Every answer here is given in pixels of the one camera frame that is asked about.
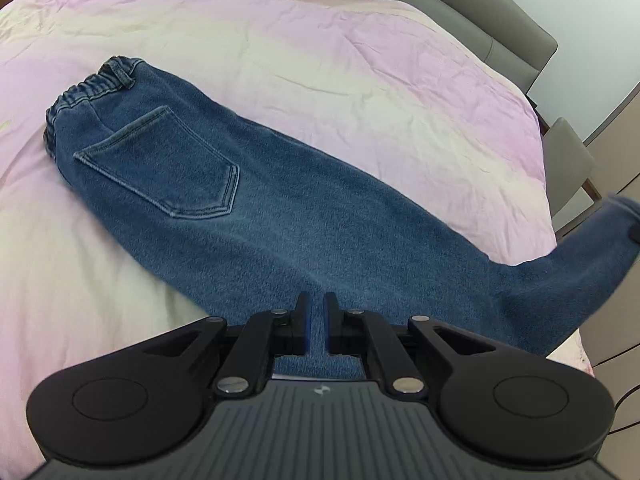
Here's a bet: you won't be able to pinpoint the pink and cream bed blanket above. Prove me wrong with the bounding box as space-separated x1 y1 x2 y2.
0 0 597 467

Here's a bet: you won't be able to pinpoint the grey chair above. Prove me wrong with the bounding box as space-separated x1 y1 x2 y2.
542 117 597 235

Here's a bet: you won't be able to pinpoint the blue denim pants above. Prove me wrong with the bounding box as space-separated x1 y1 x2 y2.
44 56 640 381

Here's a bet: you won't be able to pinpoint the black cable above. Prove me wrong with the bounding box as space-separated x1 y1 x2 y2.
612 384 640 434

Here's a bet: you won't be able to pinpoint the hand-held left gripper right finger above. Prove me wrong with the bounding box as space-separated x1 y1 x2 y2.
324 291 507 401

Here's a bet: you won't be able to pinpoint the grey padded headboard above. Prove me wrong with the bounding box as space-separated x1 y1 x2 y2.
165 0 559 95

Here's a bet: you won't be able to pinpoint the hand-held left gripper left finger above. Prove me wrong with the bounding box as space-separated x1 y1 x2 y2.
132 291 312 397

